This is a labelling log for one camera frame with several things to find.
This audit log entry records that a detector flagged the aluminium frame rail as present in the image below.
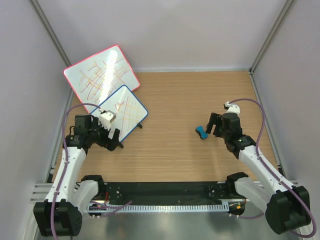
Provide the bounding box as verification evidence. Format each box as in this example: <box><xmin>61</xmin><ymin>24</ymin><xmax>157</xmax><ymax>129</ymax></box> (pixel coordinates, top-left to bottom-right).
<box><xmin>30</xmin><ymin>183</ymin><xmax>53</xmax><ymax>204</ymax></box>

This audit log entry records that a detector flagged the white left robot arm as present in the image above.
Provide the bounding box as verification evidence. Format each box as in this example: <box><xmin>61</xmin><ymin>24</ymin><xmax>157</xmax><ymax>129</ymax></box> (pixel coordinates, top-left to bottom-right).
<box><xmin>33</xmin><ymin>110</ymin><xmax>123</xmax><ymax>239</ymax></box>

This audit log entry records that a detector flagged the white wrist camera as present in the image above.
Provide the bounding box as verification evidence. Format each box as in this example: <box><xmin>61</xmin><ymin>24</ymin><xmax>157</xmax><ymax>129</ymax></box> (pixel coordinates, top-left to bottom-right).
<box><xmin>98</xmin><ymin>110</ymin><xmax>117</xmax><ymax>130</ymax></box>
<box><xmin>223</xmin><ymin>101</ymin><xmax>241</xmax><ymax>115</ymax></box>

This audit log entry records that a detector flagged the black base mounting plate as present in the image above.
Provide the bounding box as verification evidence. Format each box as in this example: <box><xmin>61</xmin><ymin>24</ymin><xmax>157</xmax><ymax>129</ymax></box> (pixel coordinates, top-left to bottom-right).
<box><xmin>105</xmin><ymin>181</ymin><xmax>235</xmax><ymax>206</ymax></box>

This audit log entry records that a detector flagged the pink framed whiteboard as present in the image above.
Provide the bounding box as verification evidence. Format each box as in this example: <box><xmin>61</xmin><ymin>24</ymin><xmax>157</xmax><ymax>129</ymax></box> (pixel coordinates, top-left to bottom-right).
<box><xmin>63</xmin><ymin>45</ymin><xmax>140</xmax><ymax>105</ymax></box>

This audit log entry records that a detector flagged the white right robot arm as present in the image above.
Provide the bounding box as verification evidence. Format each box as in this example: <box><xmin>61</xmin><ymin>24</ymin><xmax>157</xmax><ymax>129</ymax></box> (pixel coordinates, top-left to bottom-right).
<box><xmin>205</xmin><ymin>112</ymin><xmax>312</xmax><ymax>235</ymax></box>

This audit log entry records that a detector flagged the white slotted cable duct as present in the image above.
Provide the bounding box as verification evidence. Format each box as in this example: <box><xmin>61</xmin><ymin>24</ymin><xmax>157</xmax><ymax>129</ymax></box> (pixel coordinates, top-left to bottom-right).
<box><xmin>86</xmin><ymin>203</ymin><xmax>230</xmax><ymax>214</ymax></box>

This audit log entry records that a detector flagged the blue whiteboard eraser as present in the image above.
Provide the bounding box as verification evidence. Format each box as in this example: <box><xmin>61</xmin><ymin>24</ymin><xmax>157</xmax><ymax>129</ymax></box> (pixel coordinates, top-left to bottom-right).
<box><xmin>195</xmin><ymin>126</ymin><xmax>208</xmax><ymax>140</ymax></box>

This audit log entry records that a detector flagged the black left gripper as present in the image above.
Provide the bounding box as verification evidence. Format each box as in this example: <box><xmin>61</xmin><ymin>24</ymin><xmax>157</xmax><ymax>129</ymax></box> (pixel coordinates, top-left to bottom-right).
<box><xmin>87</xmin><ymin>117</ymin><xmax>120</xmax><ymax>151</ymax></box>

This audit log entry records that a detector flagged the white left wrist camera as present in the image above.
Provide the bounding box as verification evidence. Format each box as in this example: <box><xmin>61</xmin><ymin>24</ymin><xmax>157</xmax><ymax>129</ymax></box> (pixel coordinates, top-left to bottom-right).
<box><xmin>98</xmin><ymin>110</ymin><xmax>117</xmax><ymax>130</ymax></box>

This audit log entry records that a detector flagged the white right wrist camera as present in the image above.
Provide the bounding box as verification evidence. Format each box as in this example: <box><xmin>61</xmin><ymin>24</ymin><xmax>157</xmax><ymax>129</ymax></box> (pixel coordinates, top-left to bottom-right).
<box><xmin>223</xmin><ymin>101</ymin><xmax>241</xmax><ymax>115</ymax></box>

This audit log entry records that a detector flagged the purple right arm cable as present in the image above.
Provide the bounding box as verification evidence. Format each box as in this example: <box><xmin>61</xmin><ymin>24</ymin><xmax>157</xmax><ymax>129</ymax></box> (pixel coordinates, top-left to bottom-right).
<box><xmin>229</xmin><ymin>98</ymin><xmax>315</xmax><ymax>238</ymax></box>

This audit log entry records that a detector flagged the blue framed whiteboard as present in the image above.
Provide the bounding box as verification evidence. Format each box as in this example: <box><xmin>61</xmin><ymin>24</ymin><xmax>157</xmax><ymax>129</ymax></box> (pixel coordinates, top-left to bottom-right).
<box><xmin>99</xmin><ymin>85</ymin><xmax>148</xmax><ymax>141</ymax></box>

